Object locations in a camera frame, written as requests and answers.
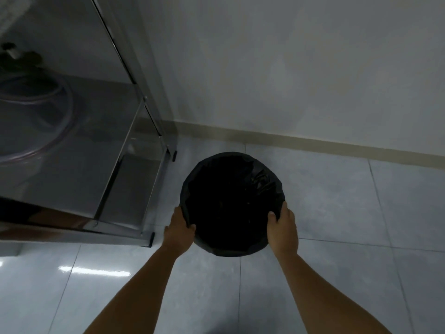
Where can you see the person's right hand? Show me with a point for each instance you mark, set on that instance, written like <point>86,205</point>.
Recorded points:
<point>285,229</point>

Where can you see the person's left forearm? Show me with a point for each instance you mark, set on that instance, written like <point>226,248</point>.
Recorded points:
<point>135,292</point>

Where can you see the person's right forearm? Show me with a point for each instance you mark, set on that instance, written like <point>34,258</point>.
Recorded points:
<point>326,295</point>

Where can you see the stainless steel table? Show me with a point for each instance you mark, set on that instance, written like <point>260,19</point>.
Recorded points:
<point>80,135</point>

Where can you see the person's left hand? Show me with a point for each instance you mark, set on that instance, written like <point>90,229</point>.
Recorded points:
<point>179,234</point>

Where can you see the person's right thumb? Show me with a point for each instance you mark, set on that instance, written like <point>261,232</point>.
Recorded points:
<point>271,220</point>

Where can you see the person's left thumb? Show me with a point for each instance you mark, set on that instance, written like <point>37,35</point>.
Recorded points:
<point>191,230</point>

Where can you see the black trash bin with bag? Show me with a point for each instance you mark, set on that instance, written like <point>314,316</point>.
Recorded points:
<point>231,205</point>

